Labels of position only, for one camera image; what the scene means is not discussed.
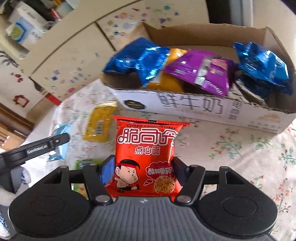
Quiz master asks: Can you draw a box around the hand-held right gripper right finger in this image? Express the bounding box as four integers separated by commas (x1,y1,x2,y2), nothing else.
172,157,245,205

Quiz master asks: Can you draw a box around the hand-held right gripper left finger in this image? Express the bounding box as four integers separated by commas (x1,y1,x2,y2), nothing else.
43,155,115,205

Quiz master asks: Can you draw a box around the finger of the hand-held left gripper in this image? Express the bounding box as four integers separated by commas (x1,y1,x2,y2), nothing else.
47,133,70,151

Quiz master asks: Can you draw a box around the light blue yellow snack packet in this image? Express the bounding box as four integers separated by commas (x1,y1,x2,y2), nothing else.
47,122,73,162

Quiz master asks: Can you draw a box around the red noodle snack packet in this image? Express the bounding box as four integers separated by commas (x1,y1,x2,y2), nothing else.
105,116,190,199

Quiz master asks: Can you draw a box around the cardboard box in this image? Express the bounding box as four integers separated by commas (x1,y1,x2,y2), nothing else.
102,21,296,135

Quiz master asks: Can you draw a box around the large yellow snack packet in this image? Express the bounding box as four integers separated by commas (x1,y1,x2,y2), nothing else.
145,47,188,93

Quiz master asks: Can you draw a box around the purple snack packet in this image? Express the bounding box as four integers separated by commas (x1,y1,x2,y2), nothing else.
164,49,238,98

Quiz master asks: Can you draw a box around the blue foil snack packet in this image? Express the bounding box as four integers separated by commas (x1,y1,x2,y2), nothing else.
102,37,171,88
232,41,294,96

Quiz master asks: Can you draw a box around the person's left hand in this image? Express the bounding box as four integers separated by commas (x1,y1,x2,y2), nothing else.
0,166,31,241

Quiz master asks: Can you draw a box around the green snack packet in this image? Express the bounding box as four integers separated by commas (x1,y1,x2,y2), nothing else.
74,159,105,171

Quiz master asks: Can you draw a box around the small yellow snack packet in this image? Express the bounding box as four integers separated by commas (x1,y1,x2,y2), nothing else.
83,101,118,142

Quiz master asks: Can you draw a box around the floral tablecloth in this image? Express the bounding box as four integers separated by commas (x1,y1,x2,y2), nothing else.
23,79,296,234

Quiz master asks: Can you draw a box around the beige cabinet with stickers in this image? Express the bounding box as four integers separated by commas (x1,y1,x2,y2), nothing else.
0,0,208,112

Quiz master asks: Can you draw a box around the white blue carton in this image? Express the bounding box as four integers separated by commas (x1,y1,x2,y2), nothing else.
6,9,47,45

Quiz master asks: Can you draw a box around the red wall sticker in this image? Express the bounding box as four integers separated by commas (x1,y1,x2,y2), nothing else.
13,94,29,108

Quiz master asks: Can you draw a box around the dark door frame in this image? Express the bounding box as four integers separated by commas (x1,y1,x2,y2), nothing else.
206,0,255,24

